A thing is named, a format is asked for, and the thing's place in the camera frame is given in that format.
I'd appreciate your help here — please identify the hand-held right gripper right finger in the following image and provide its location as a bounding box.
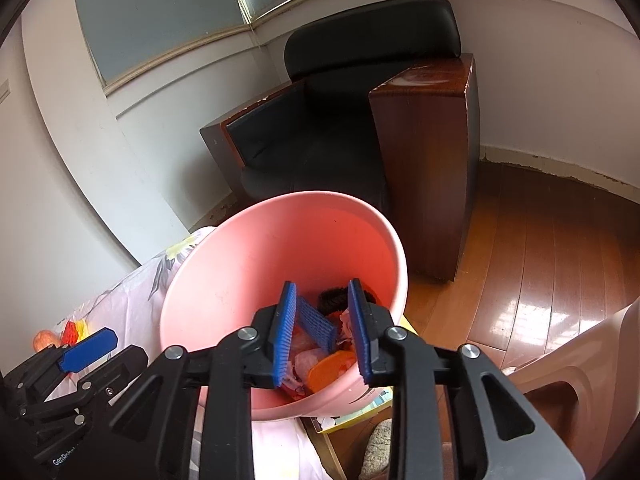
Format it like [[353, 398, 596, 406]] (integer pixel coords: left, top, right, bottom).
[[347, 277, 586, 480]]

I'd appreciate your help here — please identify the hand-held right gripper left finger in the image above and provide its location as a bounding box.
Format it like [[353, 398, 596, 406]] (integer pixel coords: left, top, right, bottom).
[[107, 280, 300, 480]]

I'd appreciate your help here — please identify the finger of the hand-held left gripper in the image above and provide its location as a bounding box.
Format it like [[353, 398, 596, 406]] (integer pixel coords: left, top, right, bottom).
[[2, 326, 119, 406], [27, 344, 150, 423]]

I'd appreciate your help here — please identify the blue foam fruit net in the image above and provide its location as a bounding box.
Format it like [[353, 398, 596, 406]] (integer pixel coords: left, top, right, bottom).
[[294, 296, 337, 354]]

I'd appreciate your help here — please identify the black foam fruit net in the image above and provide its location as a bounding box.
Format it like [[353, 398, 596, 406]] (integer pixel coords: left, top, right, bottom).
[[316, 284, 382, 314]]

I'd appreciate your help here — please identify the orange foam fruit net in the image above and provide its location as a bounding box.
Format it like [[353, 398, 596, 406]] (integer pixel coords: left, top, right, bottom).
[[306, 351, 359, 394]]

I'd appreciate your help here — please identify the pink plastic bucket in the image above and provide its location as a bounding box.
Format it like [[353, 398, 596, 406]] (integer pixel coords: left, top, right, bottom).
[[159, 190, 411, 422]]

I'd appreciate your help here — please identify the red foam fruit net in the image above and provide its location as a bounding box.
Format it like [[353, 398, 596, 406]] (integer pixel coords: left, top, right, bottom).
[[61, 321, 87, 346]]

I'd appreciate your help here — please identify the red apple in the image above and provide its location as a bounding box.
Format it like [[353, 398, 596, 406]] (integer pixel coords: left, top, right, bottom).
[[32, 329, 59, 352]]

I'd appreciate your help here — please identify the floral white tablecloth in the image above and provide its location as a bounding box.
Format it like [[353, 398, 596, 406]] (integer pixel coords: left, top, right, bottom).
[[30, 227, 333, 480]]

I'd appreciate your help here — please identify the grey fuzzy slipper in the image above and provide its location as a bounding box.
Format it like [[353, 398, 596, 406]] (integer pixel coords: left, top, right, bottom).
[[359, 417, 396, 480]]

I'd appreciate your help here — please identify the black leather wooden armchair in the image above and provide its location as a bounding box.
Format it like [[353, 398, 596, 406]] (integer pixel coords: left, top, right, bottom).
[[199, 0, 482, 283]]

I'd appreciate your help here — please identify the beige plastic chair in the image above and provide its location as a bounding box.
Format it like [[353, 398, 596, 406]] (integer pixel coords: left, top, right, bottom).
[[500, 295, 640, 480]]

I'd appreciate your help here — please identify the frosted glass window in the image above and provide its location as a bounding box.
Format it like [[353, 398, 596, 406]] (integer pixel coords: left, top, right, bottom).
[[70, 0, 551, 97]]

